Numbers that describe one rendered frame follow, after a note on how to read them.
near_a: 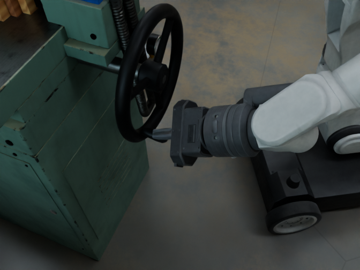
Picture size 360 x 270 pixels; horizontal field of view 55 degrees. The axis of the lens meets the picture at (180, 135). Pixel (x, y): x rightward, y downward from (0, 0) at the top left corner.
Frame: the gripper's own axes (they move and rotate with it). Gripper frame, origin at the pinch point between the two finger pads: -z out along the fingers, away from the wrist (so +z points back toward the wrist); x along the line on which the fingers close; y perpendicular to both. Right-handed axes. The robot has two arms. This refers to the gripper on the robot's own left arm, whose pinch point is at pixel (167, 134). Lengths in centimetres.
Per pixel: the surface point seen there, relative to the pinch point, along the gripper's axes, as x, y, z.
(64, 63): 13.7, 11.2, -19.5
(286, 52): 70, -135, -26
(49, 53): 13.5, 16.3, -17.1
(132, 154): 1, -39, -48
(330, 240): -27, -95, 7
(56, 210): -18.5, -7.5, -43.8
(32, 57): 11.3, 19.8, -16.1
